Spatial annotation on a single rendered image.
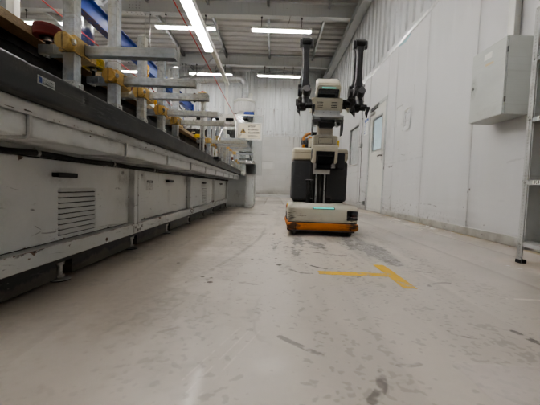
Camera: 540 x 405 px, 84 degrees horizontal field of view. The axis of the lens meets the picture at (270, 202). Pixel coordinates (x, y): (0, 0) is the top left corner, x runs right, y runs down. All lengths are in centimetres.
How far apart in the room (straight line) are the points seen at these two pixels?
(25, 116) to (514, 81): 305
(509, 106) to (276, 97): 1024
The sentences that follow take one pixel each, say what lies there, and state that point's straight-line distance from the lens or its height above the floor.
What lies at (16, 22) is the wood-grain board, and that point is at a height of 88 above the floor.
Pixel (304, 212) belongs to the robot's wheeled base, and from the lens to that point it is 265.
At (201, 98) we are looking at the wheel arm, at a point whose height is 83.
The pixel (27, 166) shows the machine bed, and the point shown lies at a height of 46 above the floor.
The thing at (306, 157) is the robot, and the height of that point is 72.
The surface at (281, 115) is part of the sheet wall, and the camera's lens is 1240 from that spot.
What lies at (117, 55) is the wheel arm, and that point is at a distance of 117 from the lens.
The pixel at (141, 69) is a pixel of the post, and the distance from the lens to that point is 165.
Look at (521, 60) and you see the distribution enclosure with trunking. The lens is 322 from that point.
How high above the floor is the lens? 42
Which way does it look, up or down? 3 degrees down
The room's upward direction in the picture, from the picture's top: 2 degrees clockwise
